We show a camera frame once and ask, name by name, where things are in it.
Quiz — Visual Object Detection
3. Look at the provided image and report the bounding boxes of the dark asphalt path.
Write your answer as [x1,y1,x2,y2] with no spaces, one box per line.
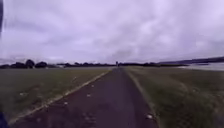
[9,66,161,128]

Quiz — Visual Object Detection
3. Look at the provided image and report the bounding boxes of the pale path edge strip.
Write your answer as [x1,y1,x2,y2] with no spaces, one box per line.
[8,68,114,126]

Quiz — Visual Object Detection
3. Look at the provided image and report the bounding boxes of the distant row of trees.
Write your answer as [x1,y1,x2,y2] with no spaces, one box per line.
[0,59,189,70]

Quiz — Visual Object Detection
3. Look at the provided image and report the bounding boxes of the distant dark shore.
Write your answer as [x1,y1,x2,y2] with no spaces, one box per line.
[159,56,224,65]

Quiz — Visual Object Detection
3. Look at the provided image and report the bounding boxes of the pale water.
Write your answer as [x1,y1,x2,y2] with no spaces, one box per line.
[179,61,224,72]

